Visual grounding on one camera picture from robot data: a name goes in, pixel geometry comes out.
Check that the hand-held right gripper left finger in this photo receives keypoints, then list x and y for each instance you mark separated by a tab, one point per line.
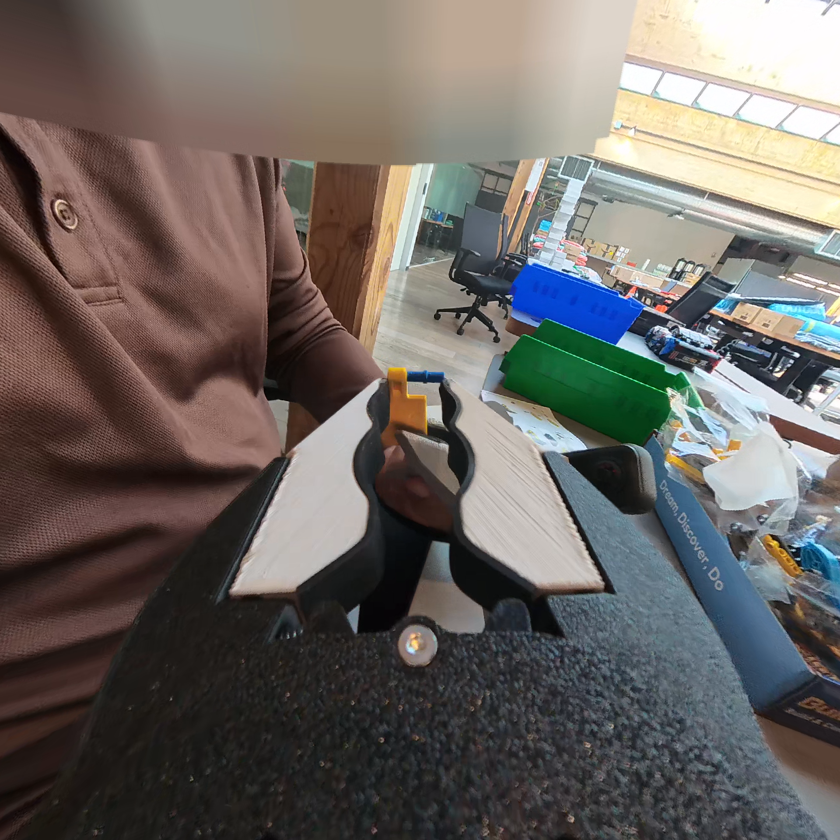
308	518

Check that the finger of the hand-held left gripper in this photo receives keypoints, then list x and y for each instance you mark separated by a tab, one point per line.
430	456

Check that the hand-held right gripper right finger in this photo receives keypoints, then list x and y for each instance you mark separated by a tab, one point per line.
525	518

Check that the yellow curved arc beam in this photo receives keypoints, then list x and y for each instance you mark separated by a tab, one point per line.
401	403

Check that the small blue connector pin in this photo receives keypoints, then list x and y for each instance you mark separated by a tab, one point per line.
426	376

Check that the blue cardboard kit box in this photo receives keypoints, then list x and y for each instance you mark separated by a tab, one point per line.
709	577

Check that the clear bag yellow gear parts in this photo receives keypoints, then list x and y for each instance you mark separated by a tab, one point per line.
754	472

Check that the wooden-edged background desk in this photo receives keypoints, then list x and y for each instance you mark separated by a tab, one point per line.
774	334

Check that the grey desk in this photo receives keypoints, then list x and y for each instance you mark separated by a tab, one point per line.
807	781

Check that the person's left hand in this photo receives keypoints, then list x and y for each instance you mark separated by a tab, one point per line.
407	499

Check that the instruction booklet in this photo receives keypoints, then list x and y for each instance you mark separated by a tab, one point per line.
531	420

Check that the green plastic bin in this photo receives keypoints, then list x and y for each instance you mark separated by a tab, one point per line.
577	374

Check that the blue plastic bin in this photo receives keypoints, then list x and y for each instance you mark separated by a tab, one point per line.
571	298

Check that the wooden pillar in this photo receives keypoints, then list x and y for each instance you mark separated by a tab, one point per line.
348	249

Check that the person's brown shirt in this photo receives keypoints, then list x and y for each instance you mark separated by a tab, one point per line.
131	361

